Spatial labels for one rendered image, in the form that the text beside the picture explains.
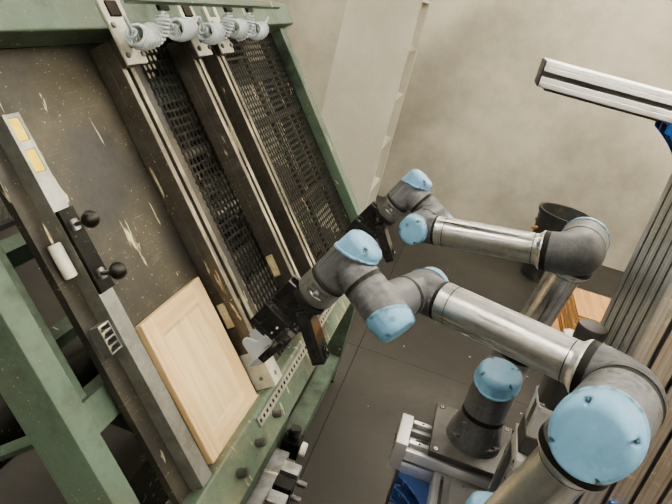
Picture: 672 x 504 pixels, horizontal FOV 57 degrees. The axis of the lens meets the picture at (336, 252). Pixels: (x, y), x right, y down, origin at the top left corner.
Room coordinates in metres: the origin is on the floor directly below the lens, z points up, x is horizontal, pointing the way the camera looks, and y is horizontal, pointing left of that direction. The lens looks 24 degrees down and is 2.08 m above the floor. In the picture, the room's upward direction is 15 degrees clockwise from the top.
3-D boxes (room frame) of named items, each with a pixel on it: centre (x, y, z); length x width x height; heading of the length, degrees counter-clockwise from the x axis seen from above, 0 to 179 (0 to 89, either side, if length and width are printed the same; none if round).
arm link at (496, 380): (1.39, -0.49, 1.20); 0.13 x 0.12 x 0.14; 158
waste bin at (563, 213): (5.41, -1.92, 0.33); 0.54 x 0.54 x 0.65
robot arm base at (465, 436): (1.38, -0.49, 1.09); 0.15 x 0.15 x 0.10
